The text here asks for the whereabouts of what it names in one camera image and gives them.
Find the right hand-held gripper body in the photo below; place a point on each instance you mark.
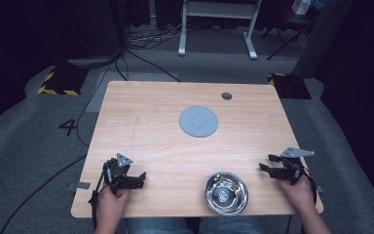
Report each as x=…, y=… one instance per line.
x=291, y=169

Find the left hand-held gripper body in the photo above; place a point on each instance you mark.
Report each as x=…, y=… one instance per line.
x=115, y=174

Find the person's right hand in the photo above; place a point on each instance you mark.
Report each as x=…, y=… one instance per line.
x=298, y=195

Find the person's left hand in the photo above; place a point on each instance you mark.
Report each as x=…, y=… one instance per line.
x=110, y=203

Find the grey tape strip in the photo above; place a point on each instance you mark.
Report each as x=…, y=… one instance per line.
x=319, y=188
x=79, y=186

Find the shiny steel bowl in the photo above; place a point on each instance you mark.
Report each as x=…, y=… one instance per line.
x=226, y=194

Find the grey round disc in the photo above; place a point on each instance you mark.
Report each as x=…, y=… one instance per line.
x=198, y=121

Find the black folding chair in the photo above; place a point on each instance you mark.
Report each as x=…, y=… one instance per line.
x=289, y=27

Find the white box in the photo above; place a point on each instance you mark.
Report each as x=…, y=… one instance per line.
x=301, y=6

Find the black yellow striped base plate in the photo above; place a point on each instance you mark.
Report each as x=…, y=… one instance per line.
x=61, y=83
x=289, y=86

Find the white metal desk frame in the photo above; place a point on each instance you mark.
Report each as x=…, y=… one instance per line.
x=219, y=11

